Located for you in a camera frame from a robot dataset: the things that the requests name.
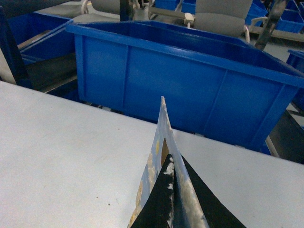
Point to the grey office chair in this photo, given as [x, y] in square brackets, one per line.
[225, 17]

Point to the flower gift bag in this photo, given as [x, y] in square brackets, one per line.
[187, 210]

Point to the large blue bin by table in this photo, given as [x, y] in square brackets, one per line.
[218, 86]

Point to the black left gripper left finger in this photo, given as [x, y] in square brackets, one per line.
[158, 211]

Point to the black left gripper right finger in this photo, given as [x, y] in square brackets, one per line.
[217, 215]

